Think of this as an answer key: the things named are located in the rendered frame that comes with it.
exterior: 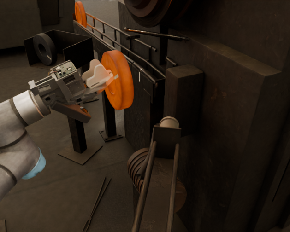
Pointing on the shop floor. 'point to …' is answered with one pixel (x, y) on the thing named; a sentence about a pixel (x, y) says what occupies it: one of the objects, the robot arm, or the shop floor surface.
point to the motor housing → (136, 160)
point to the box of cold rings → (13, 22)
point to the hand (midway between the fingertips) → (115, 74)
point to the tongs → (96, 205)
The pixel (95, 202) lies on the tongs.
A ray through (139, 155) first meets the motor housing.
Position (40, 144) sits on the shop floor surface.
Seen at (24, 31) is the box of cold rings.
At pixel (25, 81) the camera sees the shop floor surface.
